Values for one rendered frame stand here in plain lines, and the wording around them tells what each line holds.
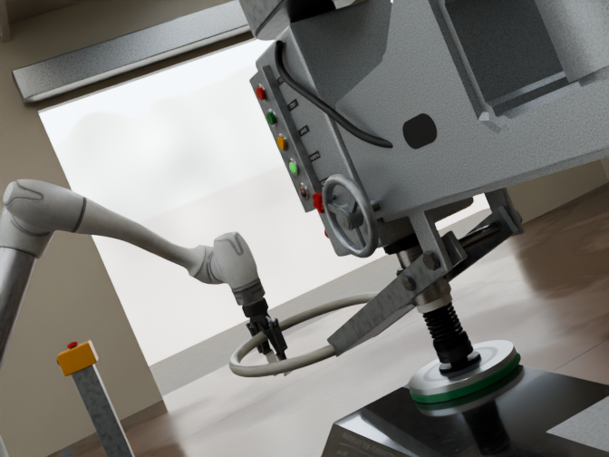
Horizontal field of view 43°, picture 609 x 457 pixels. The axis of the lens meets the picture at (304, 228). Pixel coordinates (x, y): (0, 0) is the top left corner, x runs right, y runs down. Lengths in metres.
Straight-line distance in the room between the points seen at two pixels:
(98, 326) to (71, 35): 2.92
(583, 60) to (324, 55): 0.59
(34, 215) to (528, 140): 1.36
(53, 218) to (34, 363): 5.83
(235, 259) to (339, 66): 0.94
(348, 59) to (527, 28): 0.39
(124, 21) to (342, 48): 7.04
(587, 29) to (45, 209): 1.46
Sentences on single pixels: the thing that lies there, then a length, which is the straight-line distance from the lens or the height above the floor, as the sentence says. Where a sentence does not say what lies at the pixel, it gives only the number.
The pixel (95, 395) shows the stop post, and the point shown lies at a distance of 2.88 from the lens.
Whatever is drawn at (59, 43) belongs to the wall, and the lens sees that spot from 8.24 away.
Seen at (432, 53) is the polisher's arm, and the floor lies 1.34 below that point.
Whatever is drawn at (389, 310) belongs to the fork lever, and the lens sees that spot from 1.51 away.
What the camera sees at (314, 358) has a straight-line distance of 1.84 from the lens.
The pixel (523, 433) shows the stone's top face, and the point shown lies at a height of 0.80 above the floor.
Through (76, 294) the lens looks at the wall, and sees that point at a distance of 7.80.
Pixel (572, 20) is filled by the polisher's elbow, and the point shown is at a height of 1.29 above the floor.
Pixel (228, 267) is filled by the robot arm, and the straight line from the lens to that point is 2.17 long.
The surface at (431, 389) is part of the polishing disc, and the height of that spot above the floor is 0.83.
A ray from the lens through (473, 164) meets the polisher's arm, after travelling 1.06.
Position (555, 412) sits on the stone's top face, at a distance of 1.21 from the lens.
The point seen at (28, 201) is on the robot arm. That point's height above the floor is 1.50.
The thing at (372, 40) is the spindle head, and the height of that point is 1.45.
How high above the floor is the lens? 1.23
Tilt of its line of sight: 2 degrees down
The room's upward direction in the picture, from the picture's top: 23 degrees counter-clockwise
